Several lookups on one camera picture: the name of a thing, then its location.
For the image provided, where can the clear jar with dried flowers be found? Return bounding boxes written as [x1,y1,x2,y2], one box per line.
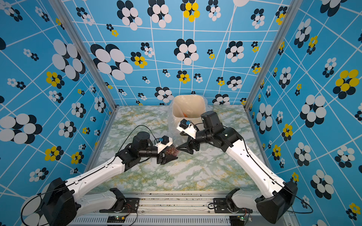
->
[166,147,180,157]

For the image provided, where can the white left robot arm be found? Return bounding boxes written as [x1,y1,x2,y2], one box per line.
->
[40,131,177,226]

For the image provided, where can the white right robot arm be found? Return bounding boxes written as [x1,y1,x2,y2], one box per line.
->
[177,111,298,224]

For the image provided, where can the cream plastic trash bin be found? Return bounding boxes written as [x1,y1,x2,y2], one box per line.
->
[172,94,206,136]

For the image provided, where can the clear plastic bin liner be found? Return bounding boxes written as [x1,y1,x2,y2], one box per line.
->
[167,95,213,137]

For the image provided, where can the left green circuit board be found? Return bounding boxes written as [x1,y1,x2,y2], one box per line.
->
[107,215,127,225]

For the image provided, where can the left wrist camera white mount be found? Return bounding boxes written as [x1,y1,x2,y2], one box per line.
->
[156,136,173,154]

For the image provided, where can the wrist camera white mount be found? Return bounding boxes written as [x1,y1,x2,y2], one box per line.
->
[156,136,173,154]
[177,119,199,139]

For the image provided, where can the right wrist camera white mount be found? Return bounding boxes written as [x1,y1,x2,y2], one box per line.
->
[177,119,199,139]

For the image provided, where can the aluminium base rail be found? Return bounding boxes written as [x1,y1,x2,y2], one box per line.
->
[67,192,299,226]

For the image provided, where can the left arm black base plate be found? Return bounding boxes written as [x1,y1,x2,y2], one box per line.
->
[99,198,140,213]

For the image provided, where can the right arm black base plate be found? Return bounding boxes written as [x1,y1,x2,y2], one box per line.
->
[207,198,253,215]

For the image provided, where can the aluminium frame post left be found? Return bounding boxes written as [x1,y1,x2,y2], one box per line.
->
[50,1,117,111]

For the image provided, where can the aluminium frame post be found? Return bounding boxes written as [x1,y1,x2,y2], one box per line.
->
[50,1,117,111]
[245,0,303,111]

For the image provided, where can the aluminium frame post right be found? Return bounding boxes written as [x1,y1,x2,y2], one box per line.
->
[245,0,303,111]

